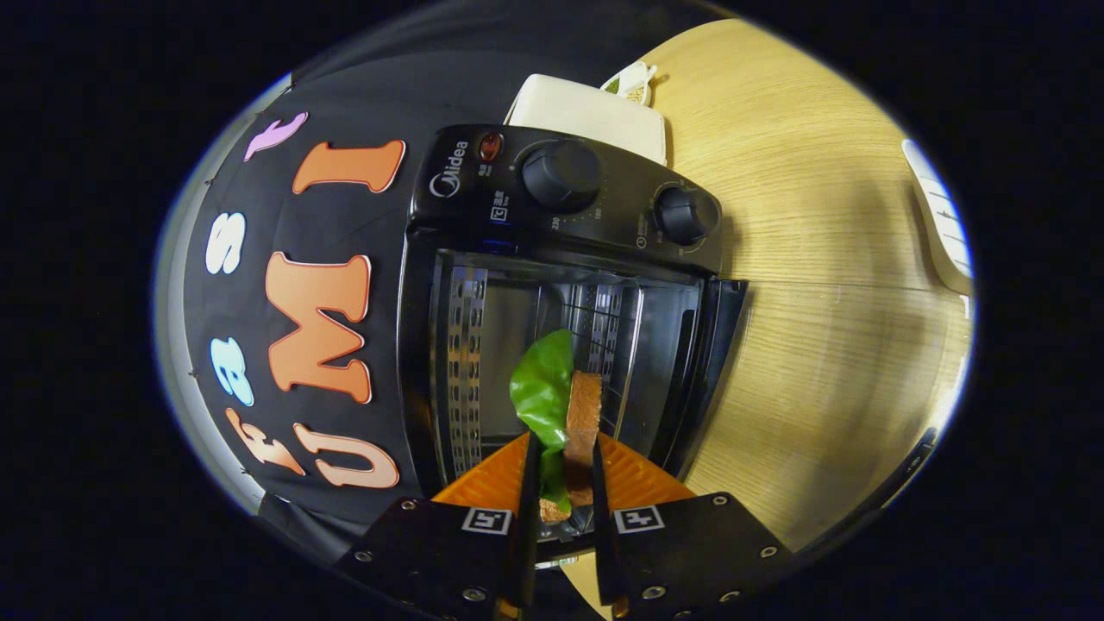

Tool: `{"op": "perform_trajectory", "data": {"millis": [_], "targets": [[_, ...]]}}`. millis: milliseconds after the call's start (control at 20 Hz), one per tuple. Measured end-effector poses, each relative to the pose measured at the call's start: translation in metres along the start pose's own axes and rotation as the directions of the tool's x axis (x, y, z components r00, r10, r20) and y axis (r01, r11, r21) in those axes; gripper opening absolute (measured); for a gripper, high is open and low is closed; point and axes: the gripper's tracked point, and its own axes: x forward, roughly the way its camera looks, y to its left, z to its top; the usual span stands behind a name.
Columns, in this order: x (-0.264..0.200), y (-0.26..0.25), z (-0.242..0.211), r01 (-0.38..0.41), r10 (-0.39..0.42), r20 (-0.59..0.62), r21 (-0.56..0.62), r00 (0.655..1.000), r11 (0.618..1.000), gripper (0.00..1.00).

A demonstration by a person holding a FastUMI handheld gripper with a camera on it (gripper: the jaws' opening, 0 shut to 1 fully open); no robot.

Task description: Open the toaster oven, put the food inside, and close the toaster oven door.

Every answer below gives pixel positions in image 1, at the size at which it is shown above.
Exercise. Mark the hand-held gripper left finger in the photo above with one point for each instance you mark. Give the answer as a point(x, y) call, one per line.
point(526, 539)

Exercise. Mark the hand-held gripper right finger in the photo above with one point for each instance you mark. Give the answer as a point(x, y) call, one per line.
point(604, 539)

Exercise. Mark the lettuce bread sandwich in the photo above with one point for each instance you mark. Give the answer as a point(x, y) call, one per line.
point(543, 388)

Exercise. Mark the black toaster oven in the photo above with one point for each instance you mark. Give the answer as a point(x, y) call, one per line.
point(623, 216)

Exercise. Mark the white slot toaster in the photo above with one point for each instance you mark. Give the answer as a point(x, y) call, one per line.
point(586, 112)

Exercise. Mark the white divided condiment dish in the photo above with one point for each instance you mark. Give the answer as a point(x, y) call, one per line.
point(634, 84)

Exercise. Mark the small white ribbed tray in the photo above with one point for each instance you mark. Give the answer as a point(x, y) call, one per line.
point(944, 220)

